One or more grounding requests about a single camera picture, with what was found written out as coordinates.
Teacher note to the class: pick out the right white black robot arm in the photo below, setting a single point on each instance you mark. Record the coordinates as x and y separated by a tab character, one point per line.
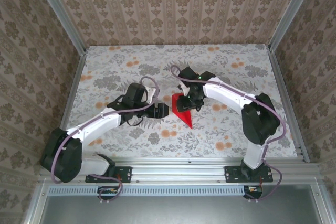
223	93

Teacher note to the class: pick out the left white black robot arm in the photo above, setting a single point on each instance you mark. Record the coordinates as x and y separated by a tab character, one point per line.
102	127

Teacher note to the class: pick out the long aluminium crossbeam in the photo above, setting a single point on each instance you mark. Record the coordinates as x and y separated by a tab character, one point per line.
178	169

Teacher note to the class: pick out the black board with connectors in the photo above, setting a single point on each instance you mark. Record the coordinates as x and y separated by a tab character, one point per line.
107	191
253	190

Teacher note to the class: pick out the grey metal panel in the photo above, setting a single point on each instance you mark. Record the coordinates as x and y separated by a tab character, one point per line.
178	211

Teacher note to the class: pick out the aluminium side rail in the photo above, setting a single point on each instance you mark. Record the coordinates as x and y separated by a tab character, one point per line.
68	106
290	106

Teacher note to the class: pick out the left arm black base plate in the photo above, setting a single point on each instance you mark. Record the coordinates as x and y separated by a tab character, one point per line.
126	174

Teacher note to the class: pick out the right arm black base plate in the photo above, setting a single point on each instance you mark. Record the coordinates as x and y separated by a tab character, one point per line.
232	174

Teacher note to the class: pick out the aluminium corner post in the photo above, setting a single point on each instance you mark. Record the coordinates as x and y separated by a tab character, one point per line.
292	14
60	14

